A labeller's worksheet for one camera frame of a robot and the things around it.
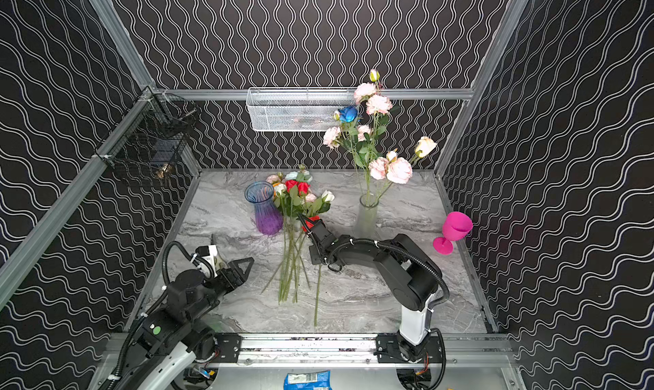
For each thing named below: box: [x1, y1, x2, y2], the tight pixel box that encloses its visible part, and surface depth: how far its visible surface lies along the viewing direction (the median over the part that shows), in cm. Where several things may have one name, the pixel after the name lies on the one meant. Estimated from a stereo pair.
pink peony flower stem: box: [353, 68, 394, 201], surface depth 76 cm
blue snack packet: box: [283, 369, 333, 390], surface depth 70 cm
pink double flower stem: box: [322, 126, 370, 202], surface depth 83 cm
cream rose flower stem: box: [408, 136, 438, 168], surface depth 70 cm
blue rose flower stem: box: [333, 105, 372, 202], surface depth 77 cm
